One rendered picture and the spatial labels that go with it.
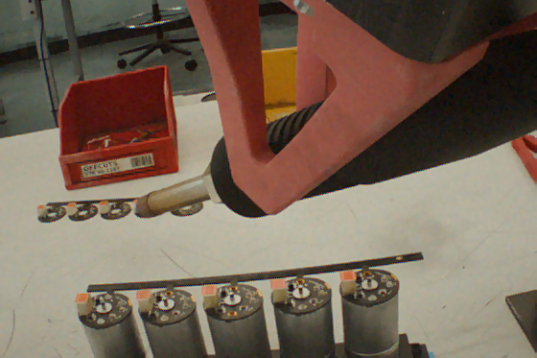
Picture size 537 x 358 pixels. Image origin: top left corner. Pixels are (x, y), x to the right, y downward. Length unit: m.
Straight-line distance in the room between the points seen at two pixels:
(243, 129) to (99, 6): 4.58
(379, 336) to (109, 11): 4.50
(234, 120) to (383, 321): 0.14
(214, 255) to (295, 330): 0.17
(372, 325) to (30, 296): 0.24
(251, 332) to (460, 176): 0.27
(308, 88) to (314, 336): 0.13
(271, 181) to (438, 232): 0.29
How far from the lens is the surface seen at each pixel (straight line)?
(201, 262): 0.42
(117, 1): 4.70
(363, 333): 0.28
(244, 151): 0.16
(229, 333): 0.27
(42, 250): 0.48
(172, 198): 0.21
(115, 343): 0.29
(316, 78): 0.17
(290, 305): 0.27
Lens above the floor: 0.97
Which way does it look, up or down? 24 degrees down
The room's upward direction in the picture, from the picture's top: 7 degrees counter-clockwise
